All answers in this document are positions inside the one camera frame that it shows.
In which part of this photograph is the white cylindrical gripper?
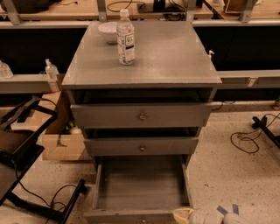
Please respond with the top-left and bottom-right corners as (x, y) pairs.
(172, 208), (223, 224)

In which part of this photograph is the grey bottom drawer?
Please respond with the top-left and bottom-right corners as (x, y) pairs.
(84, 155), (193, 224)

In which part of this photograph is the grey drawer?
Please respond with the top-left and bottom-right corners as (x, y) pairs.
(84, 136), (199, 156)
(71, 103), (211, 129)
(84, 155), (193, 224)

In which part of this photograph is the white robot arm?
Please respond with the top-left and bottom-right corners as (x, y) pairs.
(172, 208), (251, 224)

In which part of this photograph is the grey middle drawer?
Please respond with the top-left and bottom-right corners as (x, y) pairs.
(84, 136), (199, 156)

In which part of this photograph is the grey top drawer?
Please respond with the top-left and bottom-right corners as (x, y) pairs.
(71, 103), (211, 129)

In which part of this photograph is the grey wooden drawer cabinet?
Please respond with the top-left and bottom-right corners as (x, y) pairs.
(61, 20), (223, 173)

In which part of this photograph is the black stand base right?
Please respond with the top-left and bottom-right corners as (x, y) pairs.
(252, 116), (280, 149)

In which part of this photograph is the cardboard box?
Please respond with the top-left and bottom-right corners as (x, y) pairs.
(29, 73), (92, 162)

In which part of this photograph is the small white pump bottle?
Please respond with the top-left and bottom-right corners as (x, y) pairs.
(208, 50), (215, 70)

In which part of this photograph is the black metal cart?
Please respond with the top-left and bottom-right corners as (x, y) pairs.
(0, 96), (87, 224)

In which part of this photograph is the clear pump bottle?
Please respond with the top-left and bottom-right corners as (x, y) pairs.
(45, 59), (59, 80)

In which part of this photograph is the clear plastic water bottle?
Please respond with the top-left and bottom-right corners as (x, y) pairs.
(116, 9), (135, 65)

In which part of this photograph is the white ceramic bowl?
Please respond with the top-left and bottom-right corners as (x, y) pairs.
(98, 22), (117, 44)

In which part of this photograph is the clear plastic dome container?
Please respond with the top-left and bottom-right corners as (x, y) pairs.
(0, 60), (13, 78)

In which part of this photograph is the black floor cable left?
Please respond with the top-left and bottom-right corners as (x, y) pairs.
(11, 160), (78, 224)

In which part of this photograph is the black floor cable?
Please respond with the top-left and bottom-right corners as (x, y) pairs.
(229, 112), (280, 155)
(11, 160), (78, 224)

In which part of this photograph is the black floor cable right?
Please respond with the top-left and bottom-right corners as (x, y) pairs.
(229, 112), (280, 155)

